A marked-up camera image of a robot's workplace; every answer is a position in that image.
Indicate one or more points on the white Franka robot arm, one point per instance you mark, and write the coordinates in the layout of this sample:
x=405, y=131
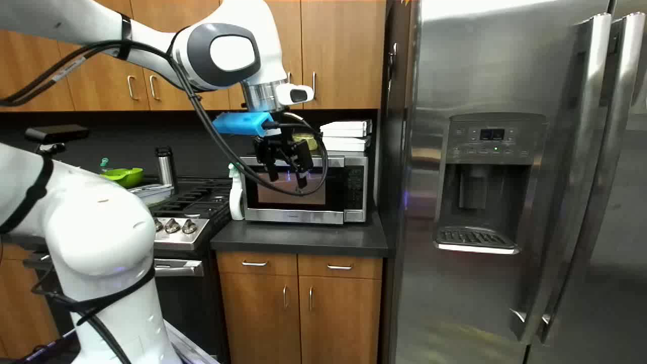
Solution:
x=87, y=228

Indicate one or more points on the yellow green item on microwave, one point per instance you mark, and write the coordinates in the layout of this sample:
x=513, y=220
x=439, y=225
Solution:
x=304, y=140

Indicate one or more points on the wooden base cabinet door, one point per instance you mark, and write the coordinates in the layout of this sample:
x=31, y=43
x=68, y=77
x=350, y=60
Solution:
x=340, y=319
x=260, y=315

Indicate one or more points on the steel gas stove range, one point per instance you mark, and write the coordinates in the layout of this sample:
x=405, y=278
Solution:
x=193, y=203

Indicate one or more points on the black glass microwave door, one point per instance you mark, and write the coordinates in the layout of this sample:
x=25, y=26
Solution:
x=317, y=203

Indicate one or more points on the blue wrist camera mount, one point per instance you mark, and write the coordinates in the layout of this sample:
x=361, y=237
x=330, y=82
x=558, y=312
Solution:
x=243, y=123

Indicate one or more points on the black flat device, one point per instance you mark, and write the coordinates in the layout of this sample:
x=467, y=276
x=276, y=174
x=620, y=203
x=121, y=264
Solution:
x=58, y=131

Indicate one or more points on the white robot base platform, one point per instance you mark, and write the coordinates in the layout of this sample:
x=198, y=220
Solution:
x=193, y=347

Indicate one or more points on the stainless steel refrigerator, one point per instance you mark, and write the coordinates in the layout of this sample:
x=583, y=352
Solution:
x=417, y=203

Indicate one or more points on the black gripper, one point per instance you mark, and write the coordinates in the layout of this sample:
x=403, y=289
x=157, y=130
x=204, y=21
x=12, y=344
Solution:
x=283, y=143

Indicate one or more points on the steel microwave oven body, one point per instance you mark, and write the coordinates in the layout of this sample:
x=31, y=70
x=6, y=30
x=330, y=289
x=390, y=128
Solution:
x=354, y=188

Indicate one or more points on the wooden drawer front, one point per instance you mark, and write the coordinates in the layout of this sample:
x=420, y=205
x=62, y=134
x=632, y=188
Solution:
x=340, y=268
x=256, y=264

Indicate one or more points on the wooden base cabinet side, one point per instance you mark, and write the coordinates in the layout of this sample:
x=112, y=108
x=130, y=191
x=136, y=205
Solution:
x=24, y=304

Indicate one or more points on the lime green kitchen utensil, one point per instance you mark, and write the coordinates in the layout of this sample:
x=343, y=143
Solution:
x=124, y=176

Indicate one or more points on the steel cylindrical thermos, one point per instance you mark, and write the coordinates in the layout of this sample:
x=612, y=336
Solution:
x=165, y=166

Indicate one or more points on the wooden wall cabinet door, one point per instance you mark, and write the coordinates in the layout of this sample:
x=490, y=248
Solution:
x=103, y=83
x=292, y=41
x=165, y=98
x=345, y=53
x=28, y=68

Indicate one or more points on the white spray bottle green nozzle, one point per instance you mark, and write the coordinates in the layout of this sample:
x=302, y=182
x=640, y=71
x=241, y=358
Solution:
x=236, y=199

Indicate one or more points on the white flat box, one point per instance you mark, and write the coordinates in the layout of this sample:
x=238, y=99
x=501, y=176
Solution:
x=345, y=145
x=345, y=128

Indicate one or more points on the refrigerator water ice dispenser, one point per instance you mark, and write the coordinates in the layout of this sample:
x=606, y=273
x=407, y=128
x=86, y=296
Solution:
x=483, y=182

